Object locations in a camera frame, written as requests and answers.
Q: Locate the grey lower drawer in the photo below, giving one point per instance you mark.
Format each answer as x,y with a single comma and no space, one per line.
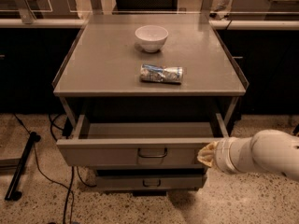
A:
151,182

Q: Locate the white ceramic bowl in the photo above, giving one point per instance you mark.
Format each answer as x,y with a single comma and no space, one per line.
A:
151,38

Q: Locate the yellow foam padded gripper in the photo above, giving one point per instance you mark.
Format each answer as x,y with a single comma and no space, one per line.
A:
222,155

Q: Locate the crushed silver blue can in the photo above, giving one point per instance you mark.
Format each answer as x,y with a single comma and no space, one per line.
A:
160,74

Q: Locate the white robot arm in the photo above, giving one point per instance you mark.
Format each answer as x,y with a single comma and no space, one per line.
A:
268,151

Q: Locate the grey metal drawer cabinet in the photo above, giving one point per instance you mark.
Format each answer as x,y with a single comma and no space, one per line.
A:
101,78

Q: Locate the grey top drawer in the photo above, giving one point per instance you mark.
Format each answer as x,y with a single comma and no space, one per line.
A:
139,145

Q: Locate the grey drawer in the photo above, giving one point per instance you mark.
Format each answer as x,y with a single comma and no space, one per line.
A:
151,182
139,145

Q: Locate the black metal floor bar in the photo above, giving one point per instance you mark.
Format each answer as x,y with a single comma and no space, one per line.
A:
12,193

